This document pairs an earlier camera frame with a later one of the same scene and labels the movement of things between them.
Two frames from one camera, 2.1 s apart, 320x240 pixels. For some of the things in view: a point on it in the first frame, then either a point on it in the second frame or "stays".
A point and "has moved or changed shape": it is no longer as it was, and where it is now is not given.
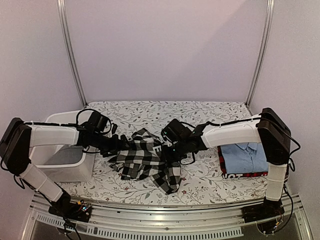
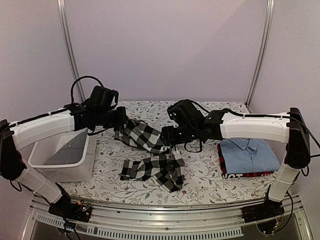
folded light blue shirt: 244,158 stays
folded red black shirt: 235,175 stays
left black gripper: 115,147 -> 122,118
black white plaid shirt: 144,158 has moved or changed shape
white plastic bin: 65,163 stays
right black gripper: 168,157 -> 168,138
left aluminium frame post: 61,11 stays
